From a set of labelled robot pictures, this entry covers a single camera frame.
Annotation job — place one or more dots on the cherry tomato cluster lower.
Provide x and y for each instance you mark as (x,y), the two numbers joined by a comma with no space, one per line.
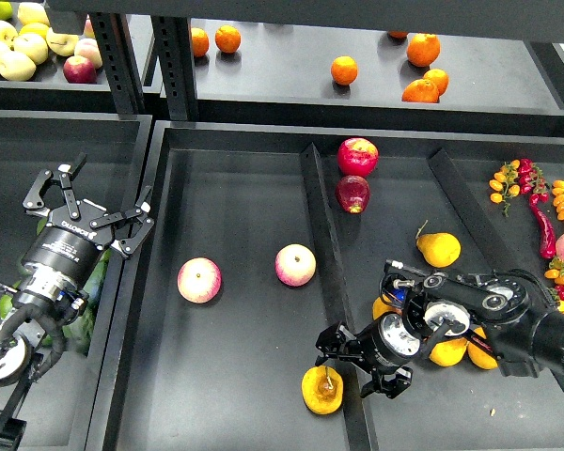
(555,275)

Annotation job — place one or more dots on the pink apple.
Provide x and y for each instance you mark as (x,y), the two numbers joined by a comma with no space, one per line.
(199,280)
(295,265)

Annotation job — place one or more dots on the black shelf post right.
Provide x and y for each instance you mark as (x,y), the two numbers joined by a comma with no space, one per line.
(173,44)

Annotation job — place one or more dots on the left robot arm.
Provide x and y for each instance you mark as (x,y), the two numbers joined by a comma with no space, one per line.
(51,295)

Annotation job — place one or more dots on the yellow apple front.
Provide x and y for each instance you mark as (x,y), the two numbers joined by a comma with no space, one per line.
(16,66)

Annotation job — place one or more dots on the large orange upper right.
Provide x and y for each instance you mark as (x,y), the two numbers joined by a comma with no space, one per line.
(423,49)

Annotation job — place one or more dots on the red chili pepper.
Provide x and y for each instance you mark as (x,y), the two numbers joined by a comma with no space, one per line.
(547,234)

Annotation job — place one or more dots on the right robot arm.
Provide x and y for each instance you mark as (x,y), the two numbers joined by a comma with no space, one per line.
(510,316)

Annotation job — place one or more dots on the black tray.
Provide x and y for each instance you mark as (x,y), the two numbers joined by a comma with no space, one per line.
(226,374)
(59,407)

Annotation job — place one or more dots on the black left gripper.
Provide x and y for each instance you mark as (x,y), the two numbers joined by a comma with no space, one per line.
(76,235)

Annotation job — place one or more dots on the orange behind right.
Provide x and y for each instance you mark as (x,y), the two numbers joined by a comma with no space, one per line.
(439,77)

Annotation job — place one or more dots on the cherry tomato cluster upper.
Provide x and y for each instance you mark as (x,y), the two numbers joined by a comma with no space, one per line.
(521,177)

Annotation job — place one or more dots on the black shelf post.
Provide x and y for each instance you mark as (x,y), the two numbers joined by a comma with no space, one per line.
(118,61)
(173,44)

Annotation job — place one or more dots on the pink apple right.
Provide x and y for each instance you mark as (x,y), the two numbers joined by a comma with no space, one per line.
(295,265)

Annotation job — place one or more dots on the black centre tray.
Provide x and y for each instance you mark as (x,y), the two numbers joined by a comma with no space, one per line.
(226,374)

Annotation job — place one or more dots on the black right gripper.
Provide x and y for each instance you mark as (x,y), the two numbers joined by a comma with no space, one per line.
(381,349)

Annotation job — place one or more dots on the dark green avocado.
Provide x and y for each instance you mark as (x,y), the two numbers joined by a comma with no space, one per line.
(94,284)

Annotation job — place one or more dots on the pink apple left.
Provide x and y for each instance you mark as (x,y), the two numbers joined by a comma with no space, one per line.
(199,280)

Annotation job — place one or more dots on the orange front right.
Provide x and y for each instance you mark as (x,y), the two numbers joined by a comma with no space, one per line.
(421,90)

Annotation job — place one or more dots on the bright red apple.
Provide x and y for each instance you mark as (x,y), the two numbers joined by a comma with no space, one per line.
(357,156)

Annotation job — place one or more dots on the black shelf post left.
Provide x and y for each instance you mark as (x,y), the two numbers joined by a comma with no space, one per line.
(118,61)

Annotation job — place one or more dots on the orange far left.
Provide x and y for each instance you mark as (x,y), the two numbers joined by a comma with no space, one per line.
(200,42)

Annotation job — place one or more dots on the yellow pear with brown end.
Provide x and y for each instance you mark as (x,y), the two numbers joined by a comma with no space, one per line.
(379,308)

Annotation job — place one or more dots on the green avocado middle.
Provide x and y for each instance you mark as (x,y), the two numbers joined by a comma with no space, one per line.
(79,333)

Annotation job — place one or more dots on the black left tray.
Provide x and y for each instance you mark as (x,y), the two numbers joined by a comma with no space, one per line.
(59,407)

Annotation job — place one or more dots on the dark red apple on shelf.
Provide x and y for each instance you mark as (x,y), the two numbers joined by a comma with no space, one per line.
(78,69)

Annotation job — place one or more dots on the orange middle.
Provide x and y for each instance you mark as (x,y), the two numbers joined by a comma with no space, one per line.
(344,70)

